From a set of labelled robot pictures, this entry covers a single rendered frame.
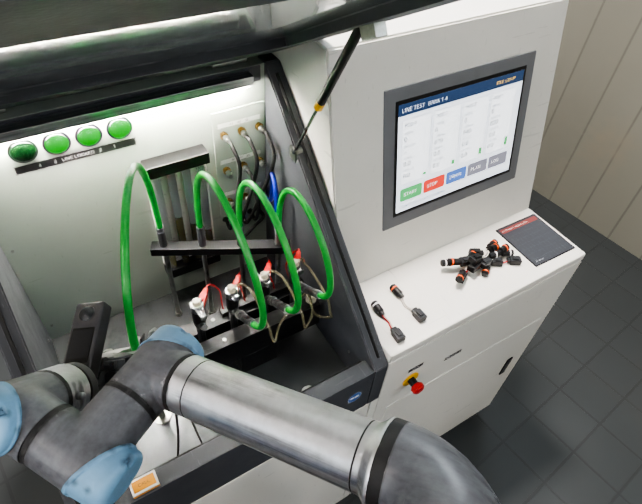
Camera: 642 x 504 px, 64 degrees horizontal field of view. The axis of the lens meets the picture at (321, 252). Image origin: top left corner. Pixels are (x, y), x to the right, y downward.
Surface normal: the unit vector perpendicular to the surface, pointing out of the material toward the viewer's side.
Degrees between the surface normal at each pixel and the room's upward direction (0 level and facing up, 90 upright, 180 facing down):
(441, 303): 0
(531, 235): 0
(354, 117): 76
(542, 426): 0
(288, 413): 15
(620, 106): 90
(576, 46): 90
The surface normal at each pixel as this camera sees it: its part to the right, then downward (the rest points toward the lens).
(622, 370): 0.07, -0.69
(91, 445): 0.34, -0.64
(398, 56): 0.52, 0.46
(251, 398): -0.19, -0.70
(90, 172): 0.52, 0.64
